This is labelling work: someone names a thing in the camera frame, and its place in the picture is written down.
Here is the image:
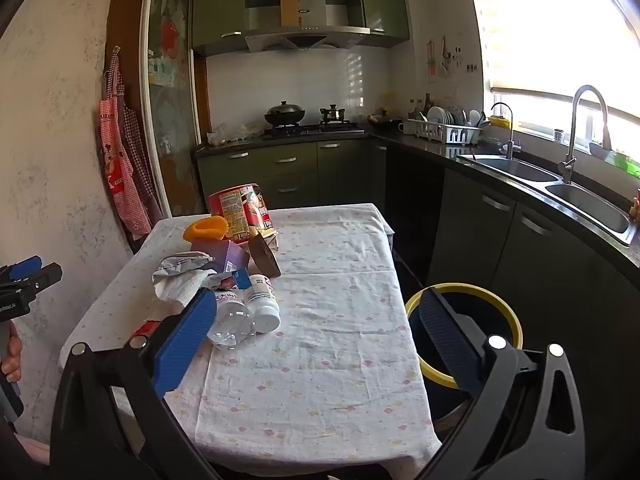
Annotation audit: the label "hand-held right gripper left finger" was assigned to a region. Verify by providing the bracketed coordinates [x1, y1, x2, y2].
[49, 287, 221, 480]

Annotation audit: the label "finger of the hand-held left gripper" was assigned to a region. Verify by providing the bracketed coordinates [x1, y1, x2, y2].
[0, 256, 45, 283]
[0, 262, 64, 306]

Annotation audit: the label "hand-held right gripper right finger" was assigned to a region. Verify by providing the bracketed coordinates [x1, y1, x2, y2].
[417, 289, 587, 480]

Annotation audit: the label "clear plastic bottle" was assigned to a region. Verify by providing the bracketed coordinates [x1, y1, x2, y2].
[206, 287, 257, 352]

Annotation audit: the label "yellow rimmed dark bin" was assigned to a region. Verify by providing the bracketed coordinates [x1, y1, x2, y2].
[404, 283, 524, 391]

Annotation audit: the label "silver foil packet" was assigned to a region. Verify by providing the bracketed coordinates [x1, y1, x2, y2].
[152, 252, 215, 281]

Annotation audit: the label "small white plastic bottle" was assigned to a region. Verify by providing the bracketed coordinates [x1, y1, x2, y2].
[245, 274, 281, 333]

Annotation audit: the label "orange foam fruit net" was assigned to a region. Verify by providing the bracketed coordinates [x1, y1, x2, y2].
[183, 216, 229, 244]

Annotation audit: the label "red soda can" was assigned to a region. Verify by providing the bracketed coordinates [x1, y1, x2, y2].
[207, 184, 262, 245]

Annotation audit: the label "person's left hand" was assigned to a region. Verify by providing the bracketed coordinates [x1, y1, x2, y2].
[1, 322, 24, 384]

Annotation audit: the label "red wrapper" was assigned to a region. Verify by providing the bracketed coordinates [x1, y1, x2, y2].
[129, 319, 160, 341]

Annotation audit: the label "crumpled white tissue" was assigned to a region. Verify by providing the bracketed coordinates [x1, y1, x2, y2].
[152, 270, 221, 311]

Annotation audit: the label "purple box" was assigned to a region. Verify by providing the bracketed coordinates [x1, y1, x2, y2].
[191, 237, 251, 275]

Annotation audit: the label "dark brown cup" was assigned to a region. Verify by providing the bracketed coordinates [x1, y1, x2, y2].
[248, 235, 282, 278]

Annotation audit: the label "white floral tablecloth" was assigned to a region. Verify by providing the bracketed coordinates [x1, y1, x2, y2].
[59, 203, 443, 480]

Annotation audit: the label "dark cabinets under sink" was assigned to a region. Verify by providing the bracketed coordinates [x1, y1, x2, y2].
[385, 145, 640, 461]

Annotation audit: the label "red checked apron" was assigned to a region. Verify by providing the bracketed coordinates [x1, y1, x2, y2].
[98, 47, 153, 241]

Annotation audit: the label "dark checked apron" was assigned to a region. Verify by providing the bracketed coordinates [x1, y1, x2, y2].
[121, 105, 164, 221]

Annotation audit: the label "black kitchen countertop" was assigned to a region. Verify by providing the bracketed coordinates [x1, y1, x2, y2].
[194, 127, 640, 268]

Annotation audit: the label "green lower cabinets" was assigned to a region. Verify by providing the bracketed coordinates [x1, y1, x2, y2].
[197, 138, 389, 211]

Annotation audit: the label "green cabinets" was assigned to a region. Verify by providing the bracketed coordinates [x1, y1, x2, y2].
[197, 138, 389, 211]
[192, 0, 412, 57]

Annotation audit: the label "steel double sink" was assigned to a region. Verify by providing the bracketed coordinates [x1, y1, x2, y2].
[457, 152, 639, 247]

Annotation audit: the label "small curved faucet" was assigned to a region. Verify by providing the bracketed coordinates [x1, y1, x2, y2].
[490, 102, 524, 159]

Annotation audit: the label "white dish rack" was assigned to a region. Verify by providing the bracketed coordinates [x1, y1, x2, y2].
[402, 118, 482, 145]

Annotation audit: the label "clear plastic bags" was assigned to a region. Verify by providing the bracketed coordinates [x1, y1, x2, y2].
[207, 122, 264, 146]

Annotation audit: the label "glass sliding door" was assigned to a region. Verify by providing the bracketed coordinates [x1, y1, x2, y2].
[139, 0, 205, 218]

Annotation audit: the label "tall steel faucet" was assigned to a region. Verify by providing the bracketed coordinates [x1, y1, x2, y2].
[558, 84, 612, 185]

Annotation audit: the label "black gas stove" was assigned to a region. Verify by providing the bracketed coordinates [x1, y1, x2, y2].
[262, 121, 366, 139]

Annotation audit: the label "black wok with lid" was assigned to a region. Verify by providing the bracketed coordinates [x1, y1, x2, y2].
[264, 100, 306, 129]

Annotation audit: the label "green plastic item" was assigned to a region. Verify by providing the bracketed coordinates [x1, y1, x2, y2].
[612, 152, 640, 178]

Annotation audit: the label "green upper cabinets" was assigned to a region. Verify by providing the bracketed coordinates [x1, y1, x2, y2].
[192, 0, 412, 57]

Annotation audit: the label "window blind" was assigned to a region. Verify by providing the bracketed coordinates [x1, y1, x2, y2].
[462, 0, 640, 106]

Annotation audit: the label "steel range hood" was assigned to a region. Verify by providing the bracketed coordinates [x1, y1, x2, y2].
[243, 0, 372, 54]

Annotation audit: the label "cardboard piece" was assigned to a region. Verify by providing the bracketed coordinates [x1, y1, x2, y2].
[279, 0, 304, 27]

